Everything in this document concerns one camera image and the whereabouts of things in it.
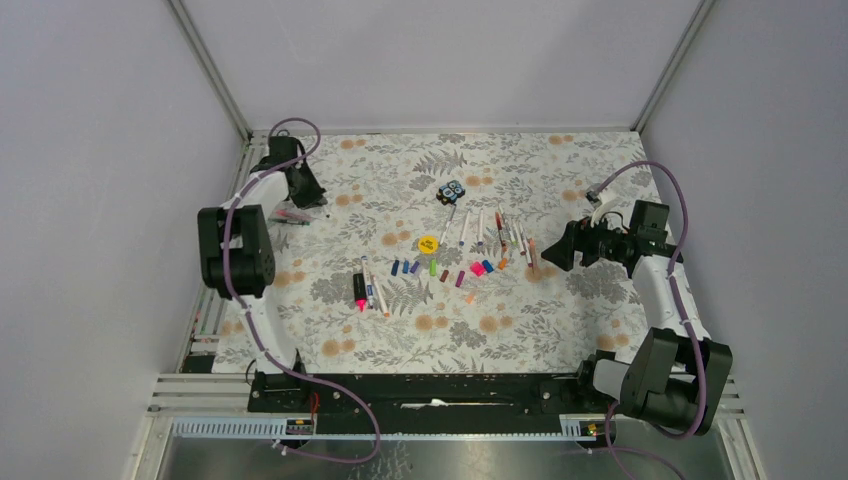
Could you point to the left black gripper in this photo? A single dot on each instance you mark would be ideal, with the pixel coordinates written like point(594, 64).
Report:
point(314, 196)

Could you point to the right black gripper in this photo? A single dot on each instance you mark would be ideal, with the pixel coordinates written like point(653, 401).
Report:
point(578, 236)

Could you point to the dark green pen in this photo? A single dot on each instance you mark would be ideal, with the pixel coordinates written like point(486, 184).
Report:
point(287, 221)

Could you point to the pink pen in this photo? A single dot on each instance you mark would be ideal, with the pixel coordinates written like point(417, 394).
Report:
point(290, 216)

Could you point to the orange pen group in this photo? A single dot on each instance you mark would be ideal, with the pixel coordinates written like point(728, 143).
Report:
point(533, 255)

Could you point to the brown cap white pen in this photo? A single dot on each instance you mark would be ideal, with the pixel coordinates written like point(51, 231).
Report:
point(515, 230)

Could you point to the orange red pen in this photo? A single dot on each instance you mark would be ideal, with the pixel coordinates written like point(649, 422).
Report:
point(500, 231)

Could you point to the purple cap white pen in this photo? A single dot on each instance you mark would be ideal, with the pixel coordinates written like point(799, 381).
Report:
point(480, 231)

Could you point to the pink highlighter cap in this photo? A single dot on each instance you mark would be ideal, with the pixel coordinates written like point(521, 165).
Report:
point(478, 269)

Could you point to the blue whiteboard marker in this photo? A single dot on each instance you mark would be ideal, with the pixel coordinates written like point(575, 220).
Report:
point(370, 295)

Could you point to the black pink highlighter marker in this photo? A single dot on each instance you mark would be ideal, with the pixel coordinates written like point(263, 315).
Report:
point(360, 291)

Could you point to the white blue tip pen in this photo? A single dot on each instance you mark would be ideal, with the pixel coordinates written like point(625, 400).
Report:
point(464, 228)

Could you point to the orange tip white pen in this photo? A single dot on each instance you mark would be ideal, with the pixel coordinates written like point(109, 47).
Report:
point(380, 296)

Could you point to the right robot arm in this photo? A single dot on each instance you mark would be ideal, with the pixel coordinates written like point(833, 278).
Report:
point(676, 379)

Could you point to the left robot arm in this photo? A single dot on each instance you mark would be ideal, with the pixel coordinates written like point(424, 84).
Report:
point(237, 258)

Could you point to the yellow big blind chip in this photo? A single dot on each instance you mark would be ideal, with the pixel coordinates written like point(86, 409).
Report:
point(428, 245)

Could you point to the floral table mat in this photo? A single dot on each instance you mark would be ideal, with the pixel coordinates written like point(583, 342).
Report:
point(381, 192)

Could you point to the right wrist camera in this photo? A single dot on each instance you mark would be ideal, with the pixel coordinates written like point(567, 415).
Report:
point(603, 202)

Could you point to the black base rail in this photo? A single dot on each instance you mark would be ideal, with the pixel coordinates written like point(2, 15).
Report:
point(429, 404)

